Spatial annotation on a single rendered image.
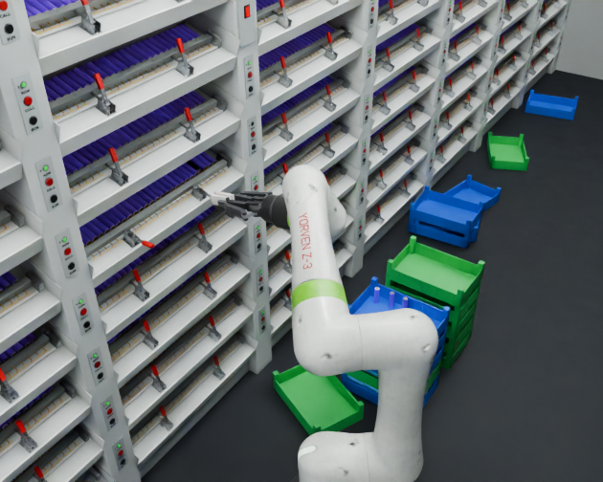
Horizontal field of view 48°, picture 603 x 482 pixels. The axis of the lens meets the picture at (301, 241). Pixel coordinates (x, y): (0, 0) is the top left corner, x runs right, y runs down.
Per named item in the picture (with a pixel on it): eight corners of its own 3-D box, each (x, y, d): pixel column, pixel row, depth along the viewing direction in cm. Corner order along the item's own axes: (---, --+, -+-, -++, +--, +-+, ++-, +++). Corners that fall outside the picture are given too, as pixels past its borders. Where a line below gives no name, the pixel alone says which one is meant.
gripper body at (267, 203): (273, 230, 178) (246, 224, 184) (291, 214, 184) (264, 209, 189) (267, 205, 175) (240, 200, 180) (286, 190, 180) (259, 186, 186)
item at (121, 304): (244, 233, 222) (254, 205, 212) (104, 343, 182) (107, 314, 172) (198, 199, 227) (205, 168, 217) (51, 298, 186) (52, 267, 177)
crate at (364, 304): (447, 324, 235) (450, 307, 231) (421, 360, 222) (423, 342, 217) (372, 293, 249) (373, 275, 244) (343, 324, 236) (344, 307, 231)
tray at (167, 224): (241, 185, 211) (248, 163, 204) (91, 290, 171) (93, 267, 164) (193, 149, 215) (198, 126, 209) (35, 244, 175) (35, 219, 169)
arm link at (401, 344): (426, 495, 160) (450, 339, 127) (357, 502, 160) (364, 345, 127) (414, 449, 171) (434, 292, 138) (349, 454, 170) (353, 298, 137)
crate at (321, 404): (363, 418, 243) (364, 404, 238) (315, 443, 234) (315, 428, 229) (318, 365, 263) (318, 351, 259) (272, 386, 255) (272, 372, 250)
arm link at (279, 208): (304, 186, 177) (283, 203, 170) (311, 226, 182) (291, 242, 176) (285, 184, 180) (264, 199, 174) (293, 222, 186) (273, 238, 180)
